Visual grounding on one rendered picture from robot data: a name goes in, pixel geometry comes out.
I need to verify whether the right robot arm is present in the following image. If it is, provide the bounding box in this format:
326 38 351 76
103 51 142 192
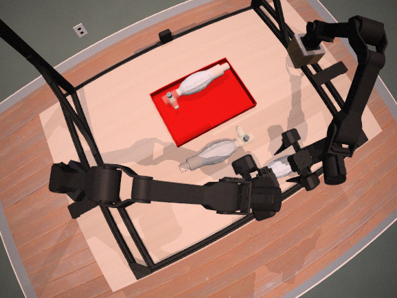
49 162 282 215

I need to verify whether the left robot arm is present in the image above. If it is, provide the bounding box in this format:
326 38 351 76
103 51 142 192
287 15 388 185

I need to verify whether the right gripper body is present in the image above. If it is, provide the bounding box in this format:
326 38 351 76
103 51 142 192
231 154 276 221

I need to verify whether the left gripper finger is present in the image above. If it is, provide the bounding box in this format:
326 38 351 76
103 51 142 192
286 176 305 187
274 138 292 155

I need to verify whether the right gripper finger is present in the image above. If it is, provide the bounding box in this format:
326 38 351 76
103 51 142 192
249 165 259 173

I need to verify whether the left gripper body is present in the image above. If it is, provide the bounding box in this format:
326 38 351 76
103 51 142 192
282 128 322 191

